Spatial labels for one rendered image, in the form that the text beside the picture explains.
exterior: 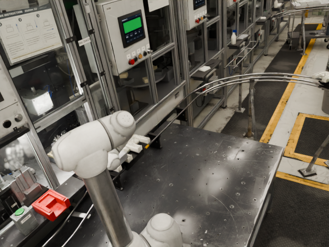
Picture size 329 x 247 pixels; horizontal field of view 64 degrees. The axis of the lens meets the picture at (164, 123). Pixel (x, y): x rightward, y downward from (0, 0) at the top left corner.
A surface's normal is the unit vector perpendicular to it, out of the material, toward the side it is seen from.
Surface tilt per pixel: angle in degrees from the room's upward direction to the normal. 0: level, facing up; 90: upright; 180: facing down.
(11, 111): 90
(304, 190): 0
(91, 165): 85
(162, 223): 6
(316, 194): 0
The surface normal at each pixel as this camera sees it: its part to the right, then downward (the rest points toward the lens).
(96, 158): 0.59, 0.28
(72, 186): -0.13, -0.84
